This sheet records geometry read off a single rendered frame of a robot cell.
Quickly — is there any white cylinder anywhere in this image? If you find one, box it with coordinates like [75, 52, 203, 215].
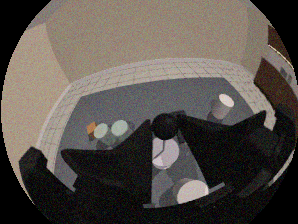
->
[173, 179, 209, 204]
[212, 93, 234, 119]

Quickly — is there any glass coffee press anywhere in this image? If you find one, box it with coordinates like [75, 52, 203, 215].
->
[152, 113, 180, 169]

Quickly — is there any brown cube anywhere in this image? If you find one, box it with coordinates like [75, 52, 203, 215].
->
[86, 121, 98, 139]

